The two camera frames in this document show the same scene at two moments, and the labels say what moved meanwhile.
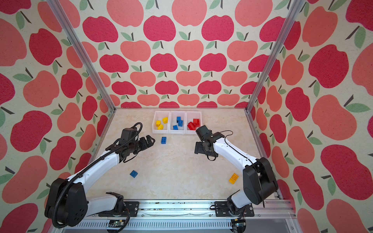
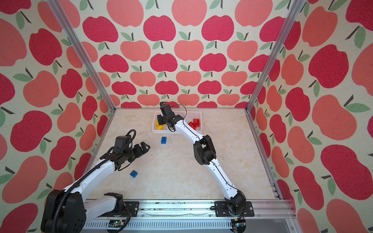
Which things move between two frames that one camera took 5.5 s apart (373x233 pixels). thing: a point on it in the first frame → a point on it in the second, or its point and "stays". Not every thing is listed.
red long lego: (191, 126) stays
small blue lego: (133, 174) stays
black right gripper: (197, 149) → (158, 119)
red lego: (196, 122) stays
